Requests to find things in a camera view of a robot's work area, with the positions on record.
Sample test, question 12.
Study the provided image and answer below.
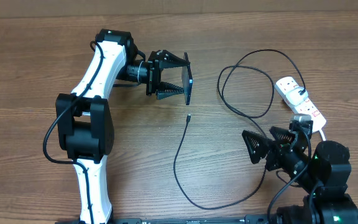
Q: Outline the Galaxy S24+ smartphone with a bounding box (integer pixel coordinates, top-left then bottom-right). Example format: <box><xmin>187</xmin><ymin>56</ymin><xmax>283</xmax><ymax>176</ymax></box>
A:
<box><xmin>181</xmin><ymin>52</ymin><xmax>193</xmax><ymax>105</ymax></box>

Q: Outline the white charger plug adapter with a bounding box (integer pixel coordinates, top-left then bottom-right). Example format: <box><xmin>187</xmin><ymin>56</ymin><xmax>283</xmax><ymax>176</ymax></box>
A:
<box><xmin>285</xmin><ymin>86</ymin><xmax>308</xmax><ymax>107</ymax></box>

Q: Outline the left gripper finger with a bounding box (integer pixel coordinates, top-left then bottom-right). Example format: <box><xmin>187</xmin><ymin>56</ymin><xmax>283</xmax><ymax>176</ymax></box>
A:
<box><xmin>156</xmin><ymin>82</ymin><xmax>184</xmax><ymax>100</ymax></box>
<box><xmin>159</xmin><ymin>50</ymin><xmax>190</xmax><ymax>69</ymax></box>

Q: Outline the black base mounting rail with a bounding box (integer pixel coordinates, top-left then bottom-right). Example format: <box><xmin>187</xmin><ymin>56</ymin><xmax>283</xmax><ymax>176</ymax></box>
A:
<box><xmin>54</xmin><ymin>212</ymin><xmax>279</xmax><ymax>224</ymax></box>

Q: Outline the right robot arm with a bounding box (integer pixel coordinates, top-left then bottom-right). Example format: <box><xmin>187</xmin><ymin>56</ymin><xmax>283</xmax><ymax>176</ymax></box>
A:
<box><xmin>242</xmin><ymin>121</ymin><xmax>358</xmax><ymax>223</ymax></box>

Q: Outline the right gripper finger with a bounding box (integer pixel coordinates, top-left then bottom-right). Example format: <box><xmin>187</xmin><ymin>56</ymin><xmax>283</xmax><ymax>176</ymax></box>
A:
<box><xmin>269</xmin><ymin>126</ymin><xmax>295</xmax><ymax>144</ymax></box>
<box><xmin>242</xmin><ymin>130</ymin><xmax>273</xmax><ymax>164</ymax></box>

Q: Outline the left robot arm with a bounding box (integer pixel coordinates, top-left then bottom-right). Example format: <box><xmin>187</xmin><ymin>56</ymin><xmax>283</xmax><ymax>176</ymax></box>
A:
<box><xmin>52</xmin><ymin>29</ymin><xmax>193</xmax><ymax>223</ymax></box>

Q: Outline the white power strip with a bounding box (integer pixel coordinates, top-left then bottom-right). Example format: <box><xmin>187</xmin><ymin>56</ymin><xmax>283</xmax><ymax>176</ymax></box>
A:
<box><xmin>275</xmin><ymin>77</ymin><xmax>326</xmax><ymax>134</ymax></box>

